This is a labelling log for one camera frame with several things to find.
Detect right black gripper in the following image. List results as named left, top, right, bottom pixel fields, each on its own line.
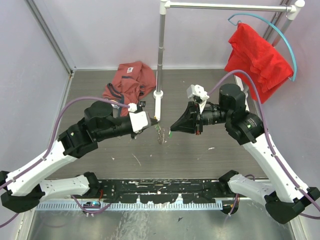
left=170, top=99, right=231, bottom=135

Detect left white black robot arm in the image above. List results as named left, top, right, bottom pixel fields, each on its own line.
left=0, top=101, right=158, bottom=213

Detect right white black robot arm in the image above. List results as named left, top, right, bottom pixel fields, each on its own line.
left=170, top=83, right=320, bottom=224

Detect rust red t-shirt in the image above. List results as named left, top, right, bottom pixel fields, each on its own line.
left=102, top=61, right=156, bottom=105

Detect bright red shirt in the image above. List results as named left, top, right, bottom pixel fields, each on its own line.
left=224, top=23, right=294, bottom=104

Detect light blue clothes hanger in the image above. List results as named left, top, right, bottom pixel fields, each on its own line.
left=227, top=13, right=298, bottom=82

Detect white metal clothes rack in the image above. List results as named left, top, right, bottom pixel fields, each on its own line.
left=153, top=0, right=306, bottom=120

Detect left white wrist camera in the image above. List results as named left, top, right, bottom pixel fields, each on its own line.
left=128, top=103, right=151, bottom=134

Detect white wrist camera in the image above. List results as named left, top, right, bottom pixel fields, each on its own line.
left=186, top=84, right=210, bottom=114
left=128, top=103, right=151, bottom=134

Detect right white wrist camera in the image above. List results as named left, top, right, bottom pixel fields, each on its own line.
left=186, top=84, right=210, bottom=114

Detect black mounting base plate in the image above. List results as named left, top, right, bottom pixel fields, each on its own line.
left=72, top=178, right=251, bottom=205

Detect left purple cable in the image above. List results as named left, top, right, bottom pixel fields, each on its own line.
left=0, top=96, right=137, bottom=228

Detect grey slotted cable duct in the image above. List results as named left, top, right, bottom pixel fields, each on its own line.
left=35, top=200, right=223, bottom=211

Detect aluminium frame post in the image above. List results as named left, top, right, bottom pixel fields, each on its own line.
left=25, top=0, right=77, bottom=75

